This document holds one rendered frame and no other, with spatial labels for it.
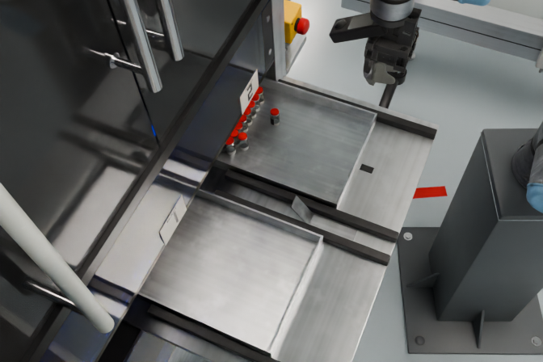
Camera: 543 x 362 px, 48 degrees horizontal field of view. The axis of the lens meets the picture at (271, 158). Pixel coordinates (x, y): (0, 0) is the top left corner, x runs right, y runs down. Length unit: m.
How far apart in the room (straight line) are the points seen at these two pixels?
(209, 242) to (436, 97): 1.60
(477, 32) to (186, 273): 1.41
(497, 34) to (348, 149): 0.99
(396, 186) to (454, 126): 1.26
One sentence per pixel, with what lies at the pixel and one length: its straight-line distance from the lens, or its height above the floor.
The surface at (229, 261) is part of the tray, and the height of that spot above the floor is 0.88.
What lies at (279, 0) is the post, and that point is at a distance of 1.35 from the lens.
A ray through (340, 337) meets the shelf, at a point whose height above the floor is 0.88.
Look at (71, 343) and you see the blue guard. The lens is 1.03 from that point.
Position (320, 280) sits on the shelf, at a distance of 1.26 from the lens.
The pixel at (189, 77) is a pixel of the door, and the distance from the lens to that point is 1.05.
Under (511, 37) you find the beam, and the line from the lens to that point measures 2.25.
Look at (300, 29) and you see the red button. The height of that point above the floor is 1.00.
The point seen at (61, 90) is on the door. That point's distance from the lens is 0.76.
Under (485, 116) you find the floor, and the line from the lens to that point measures 2.66.
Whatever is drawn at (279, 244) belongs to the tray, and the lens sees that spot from 1.28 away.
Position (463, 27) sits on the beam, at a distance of 2.26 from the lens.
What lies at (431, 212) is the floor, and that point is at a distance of 2.37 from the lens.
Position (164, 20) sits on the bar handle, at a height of 1.51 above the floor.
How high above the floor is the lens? 2.05
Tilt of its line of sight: 57 degrees down
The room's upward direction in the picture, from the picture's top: 4 degrees counter-clockwise
